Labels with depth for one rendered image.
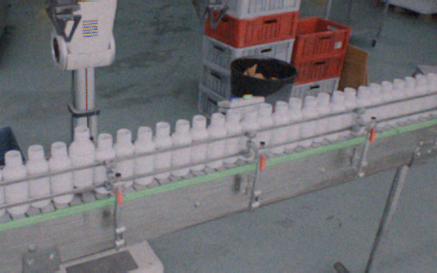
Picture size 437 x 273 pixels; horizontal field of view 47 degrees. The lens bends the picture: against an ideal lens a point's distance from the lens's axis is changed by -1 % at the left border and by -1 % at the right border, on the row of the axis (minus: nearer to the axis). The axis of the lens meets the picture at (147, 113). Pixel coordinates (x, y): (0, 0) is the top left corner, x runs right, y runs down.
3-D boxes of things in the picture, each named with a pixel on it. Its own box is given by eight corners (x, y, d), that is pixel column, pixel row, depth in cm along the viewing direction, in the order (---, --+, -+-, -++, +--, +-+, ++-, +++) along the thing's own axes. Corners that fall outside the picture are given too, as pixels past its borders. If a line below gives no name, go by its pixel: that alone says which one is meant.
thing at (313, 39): (295, 62, 405) (300, 36, 395) (263, 46, 437) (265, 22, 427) (347, 53, 432) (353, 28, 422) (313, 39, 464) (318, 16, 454)
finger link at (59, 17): (57, 45, 126) (56, 9, 122) (49, 38, 132) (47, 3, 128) (82, 43, 129) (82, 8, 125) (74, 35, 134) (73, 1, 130)
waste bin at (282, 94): (244, 171, 336) (256, 83, 308) (209, 140, 372) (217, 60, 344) (296, 157, 354) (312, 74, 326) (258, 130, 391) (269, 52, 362)
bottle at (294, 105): (286, 151, 162) (295, 105, 154) (274, 142, 166) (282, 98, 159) (300, 147, 164) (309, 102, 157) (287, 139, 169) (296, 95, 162)
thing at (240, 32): (237, 49, 358) (241, 19, 349) (202, 33, 389) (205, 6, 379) (296, 38, 388) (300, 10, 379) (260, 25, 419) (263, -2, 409)
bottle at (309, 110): (302, 136, 171) (312, 93, 164) (315, 145, 166) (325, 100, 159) (289, 140, 168) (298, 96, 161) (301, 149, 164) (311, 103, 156)
